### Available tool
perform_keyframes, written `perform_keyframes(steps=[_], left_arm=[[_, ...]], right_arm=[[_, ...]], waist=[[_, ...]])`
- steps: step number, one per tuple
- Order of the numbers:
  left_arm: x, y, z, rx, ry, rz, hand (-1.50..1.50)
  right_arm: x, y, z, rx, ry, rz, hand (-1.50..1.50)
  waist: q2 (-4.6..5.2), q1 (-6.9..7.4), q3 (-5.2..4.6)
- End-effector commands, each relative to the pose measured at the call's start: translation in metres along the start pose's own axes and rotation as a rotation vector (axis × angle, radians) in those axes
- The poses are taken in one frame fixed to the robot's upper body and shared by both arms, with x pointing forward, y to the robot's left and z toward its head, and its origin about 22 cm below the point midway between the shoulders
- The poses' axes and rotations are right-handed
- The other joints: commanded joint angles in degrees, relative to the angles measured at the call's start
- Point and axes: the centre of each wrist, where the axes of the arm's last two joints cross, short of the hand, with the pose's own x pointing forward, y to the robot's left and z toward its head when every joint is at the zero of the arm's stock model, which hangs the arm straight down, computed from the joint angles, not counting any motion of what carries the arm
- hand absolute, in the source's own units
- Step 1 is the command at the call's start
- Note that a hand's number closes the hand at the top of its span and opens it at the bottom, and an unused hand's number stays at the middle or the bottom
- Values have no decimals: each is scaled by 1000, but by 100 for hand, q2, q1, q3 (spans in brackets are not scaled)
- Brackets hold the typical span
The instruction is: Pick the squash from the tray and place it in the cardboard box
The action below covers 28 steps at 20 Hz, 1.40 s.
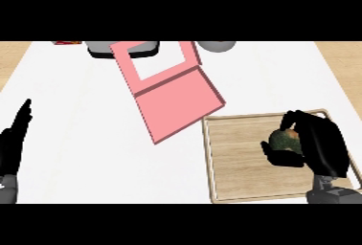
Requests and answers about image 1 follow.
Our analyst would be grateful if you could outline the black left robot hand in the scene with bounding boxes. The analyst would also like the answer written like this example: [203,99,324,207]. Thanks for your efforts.
[0,98,34,176]

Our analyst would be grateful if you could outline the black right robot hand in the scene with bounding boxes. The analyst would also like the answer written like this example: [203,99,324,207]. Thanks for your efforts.
[259,109,352,179]

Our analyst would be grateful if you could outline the green squash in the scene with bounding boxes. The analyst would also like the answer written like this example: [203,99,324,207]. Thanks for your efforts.
[268,127,303,153]

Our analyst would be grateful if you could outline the pale wooden tray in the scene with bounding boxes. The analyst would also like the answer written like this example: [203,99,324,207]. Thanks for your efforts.
[201,108,362,204]

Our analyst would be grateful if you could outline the pink cardboard box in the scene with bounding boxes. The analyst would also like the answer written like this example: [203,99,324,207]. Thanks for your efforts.
[110,41,226,145]

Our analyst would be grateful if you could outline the grey rounded object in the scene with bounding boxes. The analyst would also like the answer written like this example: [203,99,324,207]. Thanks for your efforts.
[197,41,238,54]

